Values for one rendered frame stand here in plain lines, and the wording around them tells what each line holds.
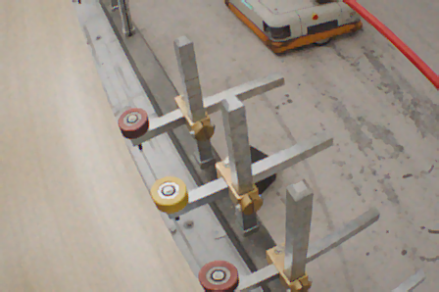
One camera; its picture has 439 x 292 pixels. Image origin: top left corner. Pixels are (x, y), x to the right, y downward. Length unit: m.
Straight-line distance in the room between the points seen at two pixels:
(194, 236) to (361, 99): 1.47
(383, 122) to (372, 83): 0.30
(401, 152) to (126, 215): 1.60
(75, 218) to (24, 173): 0.24
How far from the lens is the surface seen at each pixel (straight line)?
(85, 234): 1.19
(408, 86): 2.86
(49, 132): 1.45
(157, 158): 1.65
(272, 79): 1.48
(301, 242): 0.99
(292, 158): 1.30
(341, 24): 3.01
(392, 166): 2.43
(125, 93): 1.89
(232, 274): 1.06
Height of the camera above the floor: 1.84
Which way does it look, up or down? 48 degrees down
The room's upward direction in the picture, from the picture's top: 9 degrees counter-clockwise
